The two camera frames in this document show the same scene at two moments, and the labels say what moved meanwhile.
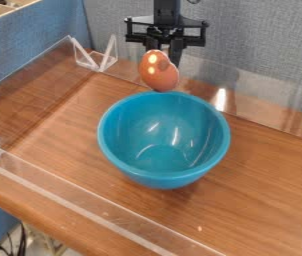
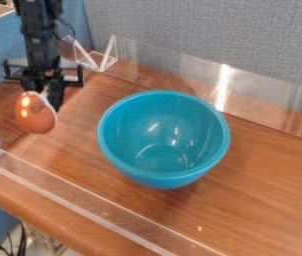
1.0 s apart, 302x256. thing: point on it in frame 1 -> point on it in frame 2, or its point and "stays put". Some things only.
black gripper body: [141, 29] -> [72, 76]
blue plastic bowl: [164, 138] stays put
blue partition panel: [13, 39] stays put
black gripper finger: [152, 43] -> [32, 84]
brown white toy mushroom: [159, 72] -> [33, 112]
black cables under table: [21, 246] stays put
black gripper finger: [175, 51] -> [54, 91]
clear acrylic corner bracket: [94, 60] stays put
